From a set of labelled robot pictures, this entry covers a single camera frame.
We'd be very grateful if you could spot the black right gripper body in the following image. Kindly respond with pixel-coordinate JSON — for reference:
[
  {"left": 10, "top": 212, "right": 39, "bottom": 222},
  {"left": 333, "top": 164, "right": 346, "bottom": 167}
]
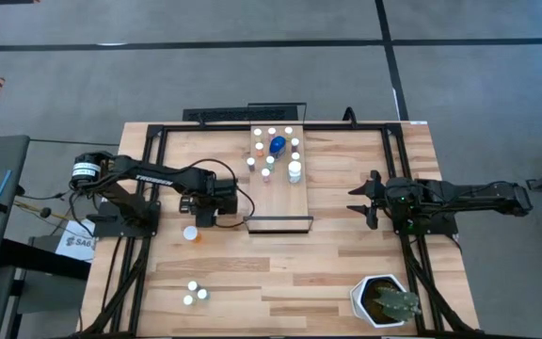
[{"left": 366, "top": 169, "right": 397, "bottom": 231}]

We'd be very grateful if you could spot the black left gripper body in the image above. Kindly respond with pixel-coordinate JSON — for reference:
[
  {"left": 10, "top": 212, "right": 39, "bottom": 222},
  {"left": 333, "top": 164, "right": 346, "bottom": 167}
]
[{"left": 179, "top": 177, "right": 239, "bottom": 230}]

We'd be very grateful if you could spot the white medicine bottle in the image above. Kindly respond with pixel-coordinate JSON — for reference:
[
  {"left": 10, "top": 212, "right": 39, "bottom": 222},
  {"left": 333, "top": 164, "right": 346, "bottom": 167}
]
[{"left": 287, "top": 160, "right": 303, "bottom": 185}]

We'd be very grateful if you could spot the blue-lidded Tums jar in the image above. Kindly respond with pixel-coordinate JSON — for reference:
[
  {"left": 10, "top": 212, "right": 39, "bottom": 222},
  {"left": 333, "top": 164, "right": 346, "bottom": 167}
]
[{"left": 268, "top": 135, "right": 288, "bottom": 160}]

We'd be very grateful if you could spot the large orange pill bottle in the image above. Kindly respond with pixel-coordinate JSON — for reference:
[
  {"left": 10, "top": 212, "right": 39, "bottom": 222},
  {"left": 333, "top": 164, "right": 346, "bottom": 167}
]
[{"left": 182, "top": 224, "right": 204, "bottom": 245}]

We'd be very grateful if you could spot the black perforated panel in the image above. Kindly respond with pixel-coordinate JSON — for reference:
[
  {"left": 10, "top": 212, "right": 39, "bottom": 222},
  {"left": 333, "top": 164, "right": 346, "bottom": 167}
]
[{"left": 182, "top": 105, "right": 299, "bottom": 122}]

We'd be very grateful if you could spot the white hexagonal planter pot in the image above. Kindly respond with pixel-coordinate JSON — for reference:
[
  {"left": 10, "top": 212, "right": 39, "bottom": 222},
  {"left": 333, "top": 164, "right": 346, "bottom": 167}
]
[{"left": 349, "top": 274, "right": 416, "bottom": 330}]

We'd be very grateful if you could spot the green cactus plant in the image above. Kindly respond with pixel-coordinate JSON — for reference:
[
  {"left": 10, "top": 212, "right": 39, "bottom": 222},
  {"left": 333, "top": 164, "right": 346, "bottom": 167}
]
[{"left": 373, "top": 284, "right": 422, "bottom": 324}]

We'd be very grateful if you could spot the white paper sign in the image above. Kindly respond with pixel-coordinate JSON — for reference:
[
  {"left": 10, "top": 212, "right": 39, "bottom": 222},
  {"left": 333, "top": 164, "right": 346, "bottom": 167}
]
[{"left": 55, "top": 219, "right": 97, "bottom": 263}]

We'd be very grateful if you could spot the black left camera cable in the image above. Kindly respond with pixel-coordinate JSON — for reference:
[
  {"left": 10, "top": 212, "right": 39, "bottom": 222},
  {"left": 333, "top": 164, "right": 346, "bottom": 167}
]
[{"left": 169, "top": 157, "right": 257, "bottom": 231}]

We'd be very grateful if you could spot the wooden shelf with black frame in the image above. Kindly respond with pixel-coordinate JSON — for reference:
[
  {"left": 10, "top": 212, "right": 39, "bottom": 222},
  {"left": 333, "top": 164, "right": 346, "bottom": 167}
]
[{"left": 242, "top": 122, "right": 314, "bottom": 235}]

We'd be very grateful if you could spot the black aluminium rig frame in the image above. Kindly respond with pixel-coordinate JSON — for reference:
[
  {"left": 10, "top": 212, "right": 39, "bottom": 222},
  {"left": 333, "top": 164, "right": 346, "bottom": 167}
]
[{"left": 77, "top": 121, "right": 484, "bottom": 339}]

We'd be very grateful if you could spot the yellow cable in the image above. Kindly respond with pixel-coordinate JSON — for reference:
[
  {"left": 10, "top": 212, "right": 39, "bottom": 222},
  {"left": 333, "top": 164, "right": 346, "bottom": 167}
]
[{"left": 14, "top": 159, "right": 117, "bottom": 221}]

